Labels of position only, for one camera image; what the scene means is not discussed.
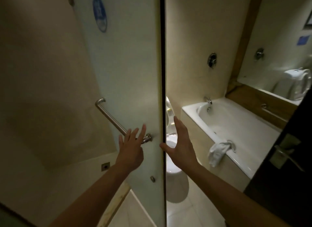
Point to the chrome wall grab bar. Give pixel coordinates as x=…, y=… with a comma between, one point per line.
x=271, y=112

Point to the person's right forearm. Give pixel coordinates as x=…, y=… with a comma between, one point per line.
x=231, y=202

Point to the chrome bathtub faucet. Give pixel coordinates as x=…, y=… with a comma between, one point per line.
x=208, y=101

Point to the square shower floor drain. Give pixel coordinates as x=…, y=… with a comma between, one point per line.
x=105, y=166

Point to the blue round sticker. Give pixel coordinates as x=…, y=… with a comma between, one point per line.
x=100, y=13

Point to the glass shower door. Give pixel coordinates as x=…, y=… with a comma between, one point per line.
x=131, y=63

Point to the person's left hand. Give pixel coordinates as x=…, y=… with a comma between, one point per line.
x=130, y=153

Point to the person's left forearm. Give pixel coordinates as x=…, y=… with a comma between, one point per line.
x=90, y=200

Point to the white cloth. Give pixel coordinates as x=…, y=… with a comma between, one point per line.
x=218, y=152

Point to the white bathtub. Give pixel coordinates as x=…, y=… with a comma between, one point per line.
x=239, y=129

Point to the white toilet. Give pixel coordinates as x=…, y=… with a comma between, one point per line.
x=176, y=185

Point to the dark wooden door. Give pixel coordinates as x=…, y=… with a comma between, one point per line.
x=285, y=185

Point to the chrome glass door stopper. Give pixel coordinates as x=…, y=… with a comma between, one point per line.
x=152, y=179

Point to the chrome wall valve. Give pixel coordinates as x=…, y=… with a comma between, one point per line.
x=212, y=60

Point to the person's right hand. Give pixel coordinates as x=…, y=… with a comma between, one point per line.
x=182, y=151

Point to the bathtub wall mirror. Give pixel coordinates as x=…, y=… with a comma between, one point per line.
x=273, y=39

